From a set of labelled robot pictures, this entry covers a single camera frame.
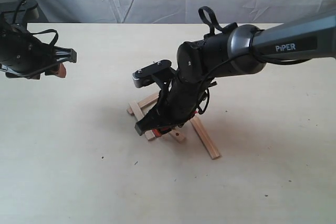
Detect wood strip with metal dots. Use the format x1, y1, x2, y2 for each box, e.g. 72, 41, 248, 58
138, 92, 159, 109

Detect short wood strip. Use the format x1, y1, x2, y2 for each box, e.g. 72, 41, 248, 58
190, 116, 222, 160

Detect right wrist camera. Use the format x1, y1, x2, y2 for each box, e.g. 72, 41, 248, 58
132, 60, 174, 88

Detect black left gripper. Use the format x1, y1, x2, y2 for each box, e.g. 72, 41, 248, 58
1, 23, 77, 79

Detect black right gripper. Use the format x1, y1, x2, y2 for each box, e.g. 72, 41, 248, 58
140, 78, 217, 137

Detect thin wood strip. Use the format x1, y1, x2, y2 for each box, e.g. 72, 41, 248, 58
129, 101, 155, 141

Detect wood strip with black dots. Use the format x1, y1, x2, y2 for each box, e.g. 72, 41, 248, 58
169, 129, 186, 143

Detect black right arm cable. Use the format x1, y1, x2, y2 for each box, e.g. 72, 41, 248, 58
194, 6, 336, 116

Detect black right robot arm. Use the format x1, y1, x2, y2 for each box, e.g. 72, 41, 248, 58
132, 6, 335, 135

